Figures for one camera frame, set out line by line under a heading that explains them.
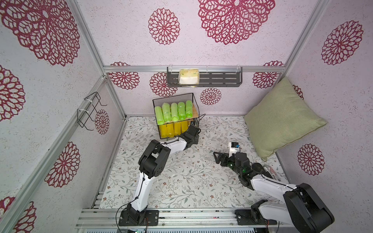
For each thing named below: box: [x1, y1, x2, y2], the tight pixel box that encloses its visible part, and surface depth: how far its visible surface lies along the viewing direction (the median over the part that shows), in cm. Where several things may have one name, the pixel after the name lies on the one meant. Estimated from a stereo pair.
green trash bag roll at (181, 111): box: [177, 101, 187, 121], surface depth 97 cm
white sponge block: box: [178, 68, 200, 85], surface depth 92 cm
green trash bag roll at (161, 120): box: [154, 105, 166, 126], surface depth 95 cm
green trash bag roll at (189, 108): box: [185, 99, 193, 118], surface depth 98 cm
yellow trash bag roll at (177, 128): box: [173, 121, 182, 137], surface depth 108 cm
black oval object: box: [251, 162, 274, 179], surface depth 92 cm
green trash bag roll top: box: [161, 102, 172, 123], surface depth 96 cm
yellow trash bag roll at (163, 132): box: [158, 123, 169, 139], surface depth 108 cm
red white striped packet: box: [263, 165, 282, 182], surface depth 89 cm
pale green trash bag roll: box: [170, 102, 179, 122], surface depth 97 cm
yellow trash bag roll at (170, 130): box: [166, 123, 175, 138], surface depth 107 cm
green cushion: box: [244, 76, 327, 162], surface depth 84 cm
